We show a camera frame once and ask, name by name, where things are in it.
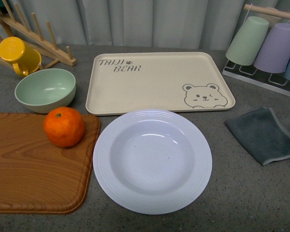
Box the grey folded cloth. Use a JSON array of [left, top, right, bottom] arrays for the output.
[[225, 107, 290, 166]]

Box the orange mandarin fruit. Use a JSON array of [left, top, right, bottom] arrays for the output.
[[43, 107, 85, 147]]

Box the wooden cutting board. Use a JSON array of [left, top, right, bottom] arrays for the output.
[[0, 113, 101, 214]]

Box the purple plastic cup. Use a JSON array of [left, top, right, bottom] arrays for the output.
[[254, 23, 290, 73]]

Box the green plastic cup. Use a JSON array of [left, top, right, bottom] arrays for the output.
[[226, 16, 269, 66]]

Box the light green bowl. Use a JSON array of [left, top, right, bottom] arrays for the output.
[[14, 68, 76, 114]]

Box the wooden dish rack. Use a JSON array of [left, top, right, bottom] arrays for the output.
[[0, 0, 77, 70]]

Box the white ridged plate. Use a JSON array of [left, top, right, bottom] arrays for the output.
[[93, 109, 212, 215]]

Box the yellow mug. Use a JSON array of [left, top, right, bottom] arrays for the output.
[[0, 37, 42, 77]]

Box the beige bear tray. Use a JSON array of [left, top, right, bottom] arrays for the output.
[[86, 52, 235, 116]]

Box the white cup drying rack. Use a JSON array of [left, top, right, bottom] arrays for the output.
[[223, 4, 290, 97]]

